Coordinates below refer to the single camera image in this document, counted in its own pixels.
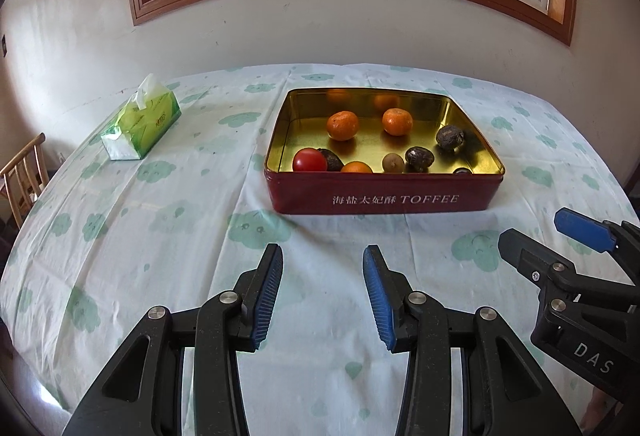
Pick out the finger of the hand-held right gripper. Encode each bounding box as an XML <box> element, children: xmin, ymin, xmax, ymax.
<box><xmin>554</xmin><ymin>208</ymin><xmax>640</xmax><ymax>287</ymax></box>
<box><xmin>498</xmin><ymin>228</ymin><xmax>640</xmax><ymax>312</ymax></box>

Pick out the person's right forearm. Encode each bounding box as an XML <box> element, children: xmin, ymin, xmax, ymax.
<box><xmin>580</xmin><ymin>386</ymin><xmax>621</xmax><ymax>427</ymax></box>

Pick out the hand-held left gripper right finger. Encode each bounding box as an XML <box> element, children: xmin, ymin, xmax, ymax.
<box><xmin>363</xmin><ymin>244</ymin><xmax>583</xmax><ymax>436</ymax></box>

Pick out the white cloud print tablecloth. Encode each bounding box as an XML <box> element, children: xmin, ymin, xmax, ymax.
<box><xmin>0</xmin><ymin>63</ymin><xmax>640</xmax><ymax>436</ymax></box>

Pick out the red and gold tin box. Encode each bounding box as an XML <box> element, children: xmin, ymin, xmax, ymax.
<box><xmin>264</xmin><ymin>88</ymin><xmax>506</xmax><ymax>215</ymax></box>

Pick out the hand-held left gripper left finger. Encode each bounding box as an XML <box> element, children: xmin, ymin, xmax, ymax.
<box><xmin>62</xmin><ymin>243</ymin><xmax>284</xmax><ymax>436</ymax></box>

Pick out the large dark water chestnut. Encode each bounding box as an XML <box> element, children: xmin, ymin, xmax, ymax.
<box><xmin>404</xmin><ymin>146</ymin><xmax>434</xmax><ymax>173</ymax></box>

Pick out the green tissue pack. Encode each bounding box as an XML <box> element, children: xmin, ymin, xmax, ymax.
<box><xmin>100</xmin><ymin>74</ymin><xmax>182</xmax><ymax>161</ymax></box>

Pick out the wooden chair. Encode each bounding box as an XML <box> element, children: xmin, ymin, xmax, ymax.
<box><xmin>0</xmin><ymin>132</ymin><xmax>47</xmax><ymax>227</ymax></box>

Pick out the red cherry tomato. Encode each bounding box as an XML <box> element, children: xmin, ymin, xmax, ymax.
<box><xmin>292</xmin><ymin>148</ymin><xmax>328</xmax><ymax>173</ymax></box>

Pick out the dark passion fruit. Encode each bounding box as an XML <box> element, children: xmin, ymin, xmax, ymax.
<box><xmin>435</xmin><ymin>125</ymin><xmax>466</xmax><ymax>151</ymax></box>

